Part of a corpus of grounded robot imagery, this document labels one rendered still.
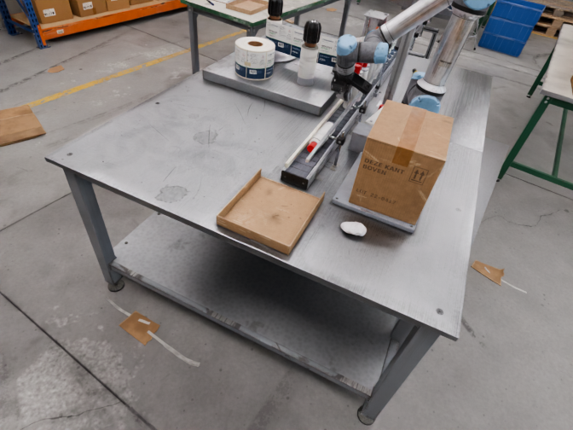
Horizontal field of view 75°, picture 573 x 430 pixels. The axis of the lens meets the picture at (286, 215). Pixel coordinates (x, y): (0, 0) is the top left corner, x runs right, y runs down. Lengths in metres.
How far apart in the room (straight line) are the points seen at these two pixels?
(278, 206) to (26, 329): 1.39
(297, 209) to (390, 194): 0.32
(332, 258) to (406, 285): 0.23
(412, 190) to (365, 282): 0.34
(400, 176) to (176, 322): 1.30
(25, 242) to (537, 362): 2.82
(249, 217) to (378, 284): 0.46
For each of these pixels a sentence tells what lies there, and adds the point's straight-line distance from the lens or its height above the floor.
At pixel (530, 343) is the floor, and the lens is 2.45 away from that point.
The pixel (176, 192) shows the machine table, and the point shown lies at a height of 0.83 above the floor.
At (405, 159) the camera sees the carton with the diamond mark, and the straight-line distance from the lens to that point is 1.20.
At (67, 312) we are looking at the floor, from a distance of 2.16.
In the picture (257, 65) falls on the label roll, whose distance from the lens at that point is 2.00.
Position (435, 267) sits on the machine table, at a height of 0.83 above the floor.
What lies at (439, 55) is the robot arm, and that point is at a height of 1.25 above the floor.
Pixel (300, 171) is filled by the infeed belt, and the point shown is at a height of 0.88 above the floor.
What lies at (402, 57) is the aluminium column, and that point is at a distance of 1.99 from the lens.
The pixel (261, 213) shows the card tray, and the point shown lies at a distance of 1.26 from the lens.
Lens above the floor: 1.70
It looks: 43 degrees down
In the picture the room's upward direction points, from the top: 8 degrees clockwise
